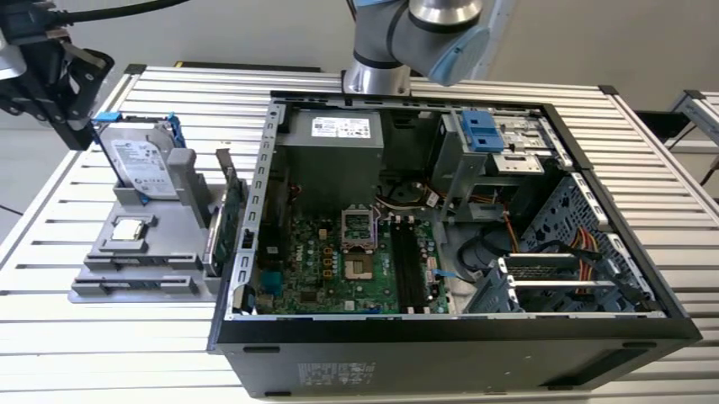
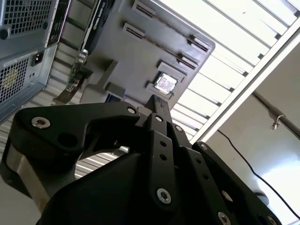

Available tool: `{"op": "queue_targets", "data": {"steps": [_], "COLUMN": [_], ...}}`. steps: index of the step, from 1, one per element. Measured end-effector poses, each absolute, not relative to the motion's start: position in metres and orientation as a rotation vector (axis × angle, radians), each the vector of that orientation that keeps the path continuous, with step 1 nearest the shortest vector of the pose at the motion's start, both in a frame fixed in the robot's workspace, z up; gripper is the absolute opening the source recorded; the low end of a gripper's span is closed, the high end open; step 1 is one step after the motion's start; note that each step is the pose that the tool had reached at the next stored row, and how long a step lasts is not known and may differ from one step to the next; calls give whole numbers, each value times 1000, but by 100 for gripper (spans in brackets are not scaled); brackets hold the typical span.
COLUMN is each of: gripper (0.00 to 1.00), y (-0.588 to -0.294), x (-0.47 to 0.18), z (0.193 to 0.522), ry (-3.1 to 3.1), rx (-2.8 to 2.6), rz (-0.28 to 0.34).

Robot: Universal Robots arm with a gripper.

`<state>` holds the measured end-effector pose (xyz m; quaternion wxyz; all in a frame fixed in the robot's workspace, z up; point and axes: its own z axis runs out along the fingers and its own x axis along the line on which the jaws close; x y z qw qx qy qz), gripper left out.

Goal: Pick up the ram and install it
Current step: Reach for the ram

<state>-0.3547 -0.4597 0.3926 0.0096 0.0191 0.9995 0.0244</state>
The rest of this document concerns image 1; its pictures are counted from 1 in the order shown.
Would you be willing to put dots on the silver drive cage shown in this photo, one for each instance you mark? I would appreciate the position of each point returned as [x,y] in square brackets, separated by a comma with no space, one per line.
[516,164]

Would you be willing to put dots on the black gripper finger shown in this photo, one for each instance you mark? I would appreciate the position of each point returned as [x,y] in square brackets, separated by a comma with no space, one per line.
[72,132]
[89,84]

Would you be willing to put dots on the black open PC case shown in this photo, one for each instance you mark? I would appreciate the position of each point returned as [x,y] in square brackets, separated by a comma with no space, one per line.
[393,362]

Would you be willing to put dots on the perforated metal disk bay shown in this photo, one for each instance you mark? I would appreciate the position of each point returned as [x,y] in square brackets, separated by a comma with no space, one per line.
[561,284]

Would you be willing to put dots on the hard disk in blue carrier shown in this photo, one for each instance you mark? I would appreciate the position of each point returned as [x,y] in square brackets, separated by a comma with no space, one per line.
[135,160]

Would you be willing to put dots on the CPU socket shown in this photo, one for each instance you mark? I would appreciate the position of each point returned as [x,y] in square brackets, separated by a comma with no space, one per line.
[359,269]

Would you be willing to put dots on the green graphics card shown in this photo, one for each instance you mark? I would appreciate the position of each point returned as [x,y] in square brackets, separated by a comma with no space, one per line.
[224,227]

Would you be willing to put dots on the black round cooler fan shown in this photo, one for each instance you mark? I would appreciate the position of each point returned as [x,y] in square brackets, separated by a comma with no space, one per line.
[403,192]

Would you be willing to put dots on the grey power supply unit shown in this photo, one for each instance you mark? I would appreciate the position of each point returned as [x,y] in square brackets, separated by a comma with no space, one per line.
[331,168]

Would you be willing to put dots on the black bar with yellow end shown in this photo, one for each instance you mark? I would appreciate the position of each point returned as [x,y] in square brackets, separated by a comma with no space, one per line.
[252,66]

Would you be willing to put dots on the silver CPU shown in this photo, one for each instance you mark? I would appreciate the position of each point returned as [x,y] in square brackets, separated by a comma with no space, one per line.
[128,230]

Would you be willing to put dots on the grey parts rack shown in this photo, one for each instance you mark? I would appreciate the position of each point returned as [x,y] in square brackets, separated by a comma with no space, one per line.
[168,240]

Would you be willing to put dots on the blue drive bay latch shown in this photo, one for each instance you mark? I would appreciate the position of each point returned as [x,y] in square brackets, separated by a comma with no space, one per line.
[480,130]

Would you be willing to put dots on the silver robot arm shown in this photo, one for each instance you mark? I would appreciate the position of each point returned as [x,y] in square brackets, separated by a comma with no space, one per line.
[381,42]

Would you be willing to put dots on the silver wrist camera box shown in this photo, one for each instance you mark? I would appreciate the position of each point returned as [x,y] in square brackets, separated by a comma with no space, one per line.
[8,63]

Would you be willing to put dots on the aluminium frame table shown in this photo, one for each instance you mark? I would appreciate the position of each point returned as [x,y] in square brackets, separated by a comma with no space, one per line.
[694,103]

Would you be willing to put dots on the green motherboard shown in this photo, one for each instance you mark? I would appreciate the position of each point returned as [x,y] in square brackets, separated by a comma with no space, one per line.
[381,294]

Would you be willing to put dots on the black RAM slot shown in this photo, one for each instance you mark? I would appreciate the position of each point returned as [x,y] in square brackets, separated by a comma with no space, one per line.
[415,265]
[400,265]
[407,265]

